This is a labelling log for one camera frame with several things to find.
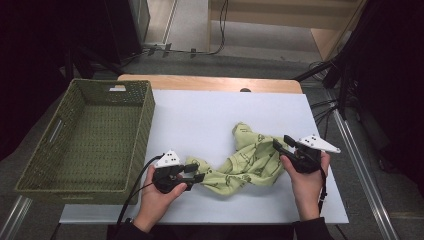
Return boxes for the light wooden cabinet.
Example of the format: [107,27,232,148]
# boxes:
[207,0,368,63]

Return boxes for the white table sheet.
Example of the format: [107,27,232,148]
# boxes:
[59,89,350,225]

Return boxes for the black curtain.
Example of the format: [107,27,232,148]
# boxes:
[346,0,424,188]
[0,0,111,161]

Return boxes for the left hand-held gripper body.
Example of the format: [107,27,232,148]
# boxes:
[152,149,191,195]

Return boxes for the hand-held gripper black cable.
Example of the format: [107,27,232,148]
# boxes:
[116,153,166,226]
[317,167,329,214]

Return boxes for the black hanging cable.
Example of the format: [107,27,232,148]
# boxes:
[143,0,230,57]

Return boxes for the person's right hand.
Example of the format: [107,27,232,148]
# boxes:
[279,151,332,223]

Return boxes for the black metal stand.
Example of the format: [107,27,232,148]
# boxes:
[293,49,354,121]

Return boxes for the black floor cables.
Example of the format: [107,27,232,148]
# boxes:
[309,98,339,148]

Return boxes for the black cabinet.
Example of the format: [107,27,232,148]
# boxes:
[103,0,151,64]

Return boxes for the right hand-held gripper black cable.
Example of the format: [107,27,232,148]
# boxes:
[317,167,329,214]

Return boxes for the green woven basket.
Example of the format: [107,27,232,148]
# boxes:
[13,78,156,206]

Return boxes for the person's left hand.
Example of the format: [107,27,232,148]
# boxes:
[133,165,188,233]

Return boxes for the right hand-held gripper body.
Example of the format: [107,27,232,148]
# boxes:
[288,134,342,174]

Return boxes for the green printed baby onesie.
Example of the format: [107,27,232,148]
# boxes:
[184,122,292,197]

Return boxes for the aluminium rail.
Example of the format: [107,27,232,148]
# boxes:
[333,109,401,240]
[0,195,33,240]

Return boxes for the wooden table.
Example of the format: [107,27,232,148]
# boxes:
[117,73,304,95]

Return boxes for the black tripod legs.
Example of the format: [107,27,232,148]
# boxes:
[64,44,124,81]

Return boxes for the left hand-held gripper black cable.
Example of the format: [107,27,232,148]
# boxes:
[116,153,166,226]

